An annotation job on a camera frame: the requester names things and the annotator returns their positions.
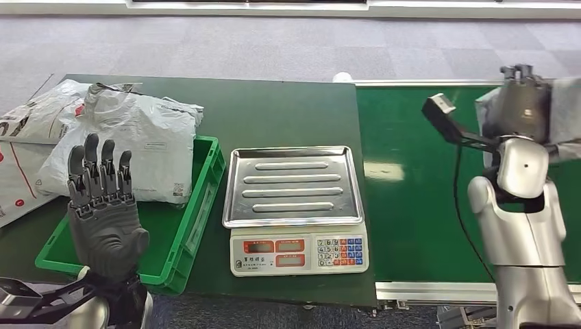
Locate green conveyor belt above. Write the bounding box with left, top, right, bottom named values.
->
left=356, top=86, right=581, bottom=284

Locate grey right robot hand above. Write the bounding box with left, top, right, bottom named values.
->
left=497, top=63, right=553, bottom=145

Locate stainless steel scale tray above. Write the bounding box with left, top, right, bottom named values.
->
left=221, top=145, right=365, bottom=230

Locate aluminium conveyor frame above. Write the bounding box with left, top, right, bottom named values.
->
left=353, top=80, right=581, bottom=329

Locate large grey plastic mailer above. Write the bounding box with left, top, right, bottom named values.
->
left=35, top=82, right=205, bottom=206

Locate green plastic crate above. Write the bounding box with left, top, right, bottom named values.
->
left=35, top=135, right=227, bottom=295

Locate white wall ledge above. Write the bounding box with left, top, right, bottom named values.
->
left=0, top=0, right=581, bottom=20

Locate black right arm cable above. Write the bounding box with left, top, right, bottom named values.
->
left=453, top=144, right=498, bottom=286

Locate dark green table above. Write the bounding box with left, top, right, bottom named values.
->
left=0, top=73, right=378, bottom=310

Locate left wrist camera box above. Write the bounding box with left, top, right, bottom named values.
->
left=0, top=277, right=44, bottom=319

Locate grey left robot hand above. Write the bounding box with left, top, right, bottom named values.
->
left=66, top=132, right=150, bottom=282

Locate white electronic scale body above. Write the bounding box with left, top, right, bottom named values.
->
left=230, top=221, right=370, bottom=278

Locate black left camera bracket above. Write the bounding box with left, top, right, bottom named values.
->
left=20, top=278, right=101, bottom=326

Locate black right camera bracket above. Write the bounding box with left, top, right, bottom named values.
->
left=447, top=122, right=500, bottom=154

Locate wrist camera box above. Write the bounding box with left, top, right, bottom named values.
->
left=0, top=277, right=44, bottom=319
left=421, top=93, right=464, bottom=144

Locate black camera bracket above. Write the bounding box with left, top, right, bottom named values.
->
left=20, top=278, right=101, bottom=326
left=447, top=122, right=500, bottom=154

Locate white mailer with black print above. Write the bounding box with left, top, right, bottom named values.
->
left=0, top=79, right=92, bottom=145

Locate grey mailer with red line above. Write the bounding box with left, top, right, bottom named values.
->
left=474, top=76, right=581, bottom=170

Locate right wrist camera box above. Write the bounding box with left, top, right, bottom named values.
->
left=421, top=93, right=464, bottom=144

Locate white mailer with red print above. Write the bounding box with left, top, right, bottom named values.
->
left=0, top=141, right=61, bottom=228

